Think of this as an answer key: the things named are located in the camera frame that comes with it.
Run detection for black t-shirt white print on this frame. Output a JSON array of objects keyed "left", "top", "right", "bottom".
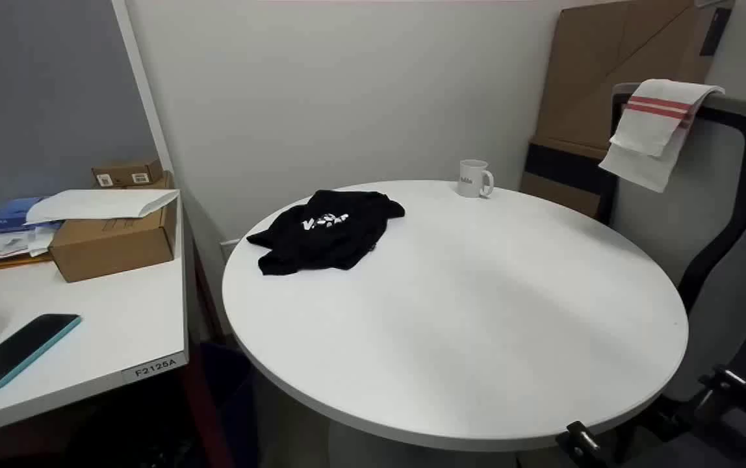
[{"left": 243, "top": 188, "right": 408, "bottom": 279}]

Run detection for grey mesh office chair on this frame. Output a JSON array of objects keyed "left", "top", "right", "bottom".
[{"left": 602, "top": 81, "right": 746, "bottom": 411}]

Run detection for small clear glass cup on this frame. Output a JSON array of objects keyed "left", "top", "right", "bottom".
[{"left": 455, "top": 155, "right": 495, "bottom": 201}]

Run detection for round white table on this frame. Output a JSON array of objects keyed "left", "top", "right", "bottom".
[{"left": 217, "top": 177, "right": 692, "bottom": 454}]

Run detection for small cardboard box with labels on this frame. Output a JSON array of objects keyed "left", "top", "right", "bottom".
[{"left": 90, "top": 158, "right": 174, "bottom": 193}]

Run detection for brown cardboard box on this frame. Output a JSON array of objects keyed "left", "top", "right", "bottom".
[{"left": 47, "top": 202, "right": 178, "bottom": 282}]

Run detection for white padded envelope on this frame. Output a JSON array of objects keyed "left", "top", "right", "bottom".
[{"left": 22, "top": 188, "right": 181, "bottom": 228}]

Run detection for white office desk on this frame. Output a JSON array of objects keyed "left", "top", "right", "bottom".
[{"left": 0, "top": 193, "right": 191, "bottom": 444}]

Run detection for large flat cardboard box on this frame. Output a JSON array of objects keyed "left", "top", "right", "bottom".
[{"left": 517, "top": 0, "right": 737, "bottom": 219}]

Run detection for white towel red stripes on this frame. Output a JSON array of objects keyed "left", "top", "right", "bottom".
[{"left": 597, "top": 74, "right": 728, "bottom": 195}]

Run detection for blue rectangular object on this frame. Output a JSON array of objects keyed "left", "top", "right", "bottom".
[{"left": 0, "top": 195, "right": 44, "bottom": 237}]

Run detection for grey office partition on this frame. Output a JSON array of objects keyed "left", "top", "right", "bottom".
[{"left": 0, "top": 0, "right": 174, "bottom": 215}]

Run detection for teal smartphone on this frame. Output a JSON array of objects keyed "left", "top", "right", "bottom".
[{"left": 0, "top": 312, "right": 86, "bottom": 396}]

